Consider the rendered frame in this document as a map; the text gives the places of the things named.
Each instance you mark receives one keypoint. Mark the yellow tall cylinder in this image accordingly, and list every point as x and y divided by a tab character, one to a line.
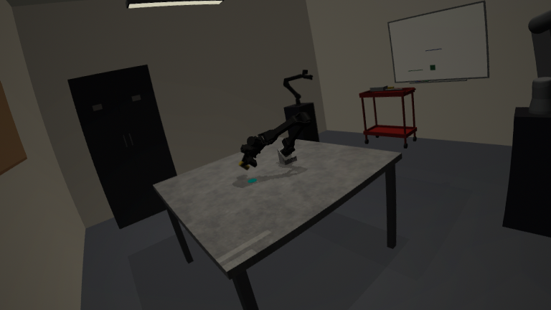
244	167

